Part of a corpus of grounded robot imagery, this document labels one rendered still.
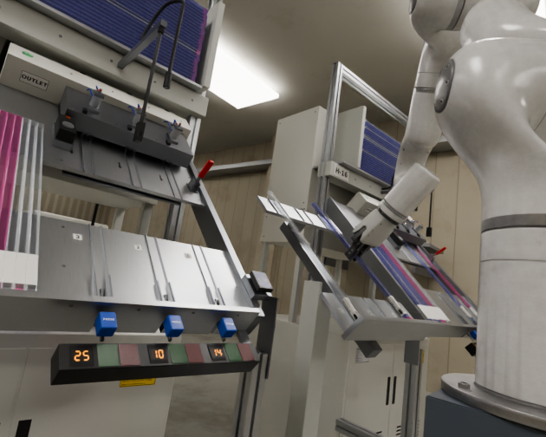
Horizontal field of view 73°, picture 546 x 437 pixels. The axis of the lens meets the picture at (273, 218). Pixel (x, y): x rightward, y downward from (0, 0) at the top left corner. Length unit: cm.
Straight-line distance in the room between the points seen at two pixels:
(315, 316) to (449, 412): 63
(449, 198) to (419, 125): 307
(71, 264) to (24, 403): 38
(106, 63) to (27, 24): 19
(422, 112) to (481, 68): 53
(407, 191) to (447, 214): 298
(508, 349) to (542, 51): 32
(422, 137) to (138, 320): 77
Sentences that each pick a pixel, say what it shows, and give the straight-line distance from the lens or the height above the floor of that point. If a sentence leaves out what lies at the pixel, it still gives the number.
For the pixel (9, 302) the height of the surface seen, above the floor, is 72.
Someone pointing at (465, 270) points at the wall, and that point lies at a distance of 389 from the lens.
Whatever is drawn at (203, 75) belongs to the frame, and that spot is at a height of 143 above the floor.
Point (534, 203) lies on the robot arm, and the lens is 47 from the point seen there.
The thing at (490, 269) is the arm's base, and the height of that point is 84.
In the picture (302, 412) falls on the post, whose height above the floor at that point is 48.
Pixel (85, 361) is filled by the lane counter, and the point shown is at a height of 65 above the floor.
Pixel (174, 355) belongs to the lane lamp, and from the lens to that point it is 64.
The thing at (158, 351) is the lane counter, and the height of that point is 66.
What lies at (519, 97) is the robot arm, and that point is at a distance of 49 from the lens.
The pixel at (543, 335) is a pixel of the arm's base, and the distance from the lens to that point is 45.
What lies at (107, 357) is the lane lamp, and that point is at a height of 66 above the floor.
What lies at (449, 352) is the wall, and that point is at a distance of 391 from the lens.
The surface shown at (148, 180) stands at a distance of 99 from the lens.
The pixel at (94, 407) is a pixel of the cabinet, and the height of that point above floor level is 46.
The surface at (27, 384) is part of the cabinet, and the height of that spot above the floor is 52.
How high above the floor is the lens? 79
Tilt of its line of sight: 10 degrees up
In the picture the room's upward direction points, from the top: 8 degrees clockwise
